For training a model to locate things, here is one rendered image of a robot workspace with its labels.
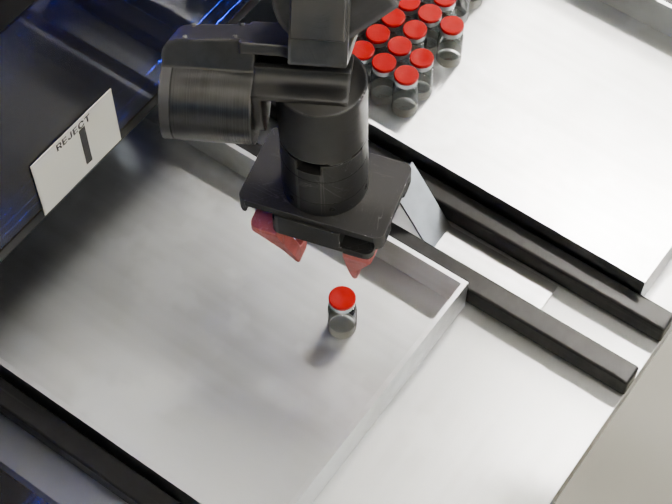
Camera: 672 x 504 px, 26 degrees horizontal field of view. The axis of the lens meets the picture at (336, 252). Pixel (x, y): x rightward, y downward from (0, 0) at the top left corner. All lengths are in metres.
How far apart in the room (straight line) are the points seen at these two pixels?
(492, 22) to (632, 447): 0.92
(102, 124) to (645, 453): 1.21
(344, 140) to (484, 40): 0.43
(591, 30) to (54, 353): 0.55
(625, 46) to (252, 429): 0.49
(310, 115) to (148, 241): 0.34
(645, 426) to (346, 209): 1.21
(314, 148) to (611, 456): 1.25
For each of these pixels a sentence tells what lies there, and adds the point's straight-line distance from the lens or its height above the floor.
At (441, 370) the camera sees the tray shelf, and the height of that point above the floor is 0.88.
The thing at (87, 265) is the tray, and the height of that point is 0.88.
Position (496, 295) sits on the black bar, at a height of 0.90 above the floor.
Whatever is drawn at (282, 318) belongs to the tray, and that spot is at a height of 0.88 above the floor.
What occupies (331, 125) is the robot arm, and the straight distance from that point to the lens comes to 0.88.
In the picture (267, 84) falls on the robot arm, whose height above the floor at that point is 1.18.
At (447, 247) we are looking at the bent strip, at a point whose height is 0.88.
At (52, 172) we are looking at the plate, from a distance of 1.05.
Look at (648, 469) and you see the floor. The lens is 2.08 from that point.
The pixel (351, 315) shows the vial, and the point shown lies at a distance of 1.10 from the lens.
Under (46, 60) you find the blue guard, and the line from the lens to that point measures 0.98.
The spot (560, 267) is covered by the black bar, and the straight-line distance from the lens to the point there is 1.15.
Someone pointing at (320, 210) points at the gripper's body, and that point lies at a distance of 0.95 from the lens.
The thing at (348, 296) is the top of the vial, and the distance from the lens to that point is 1.09.
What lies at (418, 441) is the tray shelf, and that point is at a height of 0.88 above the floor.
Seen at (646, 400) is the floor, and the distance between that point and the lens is 2.13.
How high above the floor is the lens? 1.86
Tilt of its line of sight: 58 degrees down
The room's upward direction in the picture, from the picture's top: straight up
